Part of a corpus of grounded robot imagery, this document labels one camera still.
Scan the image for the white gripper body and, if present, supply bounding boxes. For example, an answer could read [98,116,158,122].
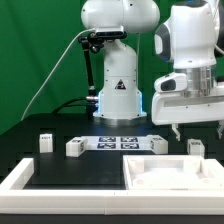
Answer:
[151,92,224,125]

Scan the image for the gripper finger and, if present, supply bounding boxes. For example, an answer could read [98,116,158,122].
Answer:
[217,120,224,139]
[171,124,181,141]

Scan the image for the white square tabletop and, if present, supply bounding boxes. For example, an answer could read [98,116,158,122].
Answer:
[123,155,224,190]

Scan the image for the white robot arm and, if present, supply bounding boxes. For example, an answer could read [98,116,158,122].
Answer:
[81,0,224,133]

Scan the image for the fiducial marker sheet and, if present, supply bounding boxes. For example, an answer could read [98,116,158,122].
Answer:
[97,136,140,150]

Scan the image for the white U-shaped fence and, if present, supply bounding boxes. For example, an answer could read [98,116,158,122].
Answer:
[0,158,224,215]

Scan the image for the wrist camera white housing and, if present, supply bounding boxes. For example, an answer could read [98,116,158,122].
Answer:
[154,72,188,93]

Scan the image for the rear camera on mount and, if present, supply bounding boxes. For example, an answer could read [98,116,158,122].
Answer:
[95,30,127,39]

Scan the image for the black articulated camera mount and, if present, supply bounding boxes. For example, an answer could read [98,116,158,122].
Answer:
[78,32,104,96]

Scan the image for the black base cables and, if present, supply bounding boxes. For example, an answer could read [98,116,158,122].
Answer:
[51,96,100,115]

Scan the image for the white camera cable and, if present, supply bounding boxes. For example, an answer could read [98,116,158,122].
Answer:
[20,28,97,122]

